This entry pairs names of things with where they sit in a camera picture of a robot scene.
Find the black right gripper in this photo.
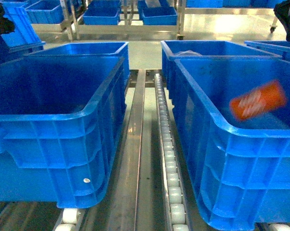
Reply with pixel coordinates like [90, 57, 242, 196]
[274, 0, 290, 42]

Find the orange cylinder cap 4680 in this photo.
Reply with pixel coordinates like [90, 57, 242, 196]
[229, 80, 288, 121]

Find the blue bin rear right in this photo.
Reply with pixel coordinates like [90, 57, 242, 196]
[161, 40, 282, 100]

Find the blue bin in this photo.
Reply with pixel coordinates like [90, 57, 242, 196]
[26, 41, 130, 87]
[161, 40, 282, 100]
[0, 56, 126, 208]
[171, 59, 290, 231]

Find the blue bin front left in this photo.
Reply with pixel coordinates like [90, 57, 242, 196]
[0, 56, 126, 208]

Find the blue bin rear left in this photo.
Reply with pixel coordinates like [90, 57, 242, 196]
[26, 41, 130, 87]

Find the blue bin front right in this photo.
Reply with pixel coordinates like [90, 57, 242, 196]
[171, 59, 290, 231]

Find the white roller track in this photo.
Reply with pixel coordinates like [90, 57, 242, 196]
[154, 74, 190, 231]

